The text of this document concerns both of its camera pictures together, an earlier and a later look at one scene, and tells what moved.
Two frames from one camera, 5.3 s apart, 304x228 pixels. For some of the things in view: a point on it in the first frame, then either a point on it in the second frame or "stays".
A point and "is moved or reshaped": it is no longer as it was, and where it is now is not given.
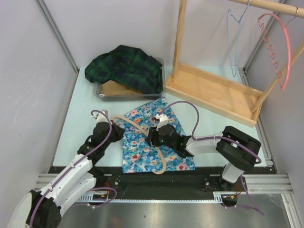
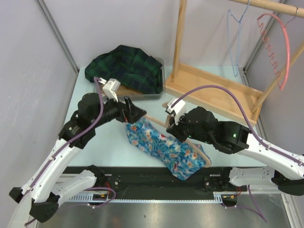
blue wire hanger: (239, 23) stays
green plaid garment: (128, 65) stays
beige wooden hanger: (136, 125) -> (169, 118)
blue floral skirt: (138, 156) is moved or reshaped
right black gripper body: (156, 140) -> (183, 130)
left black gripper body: (116, 136) -> (113, 110)
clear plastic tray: (98, 88) stays
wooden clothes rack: (220, 96) stays
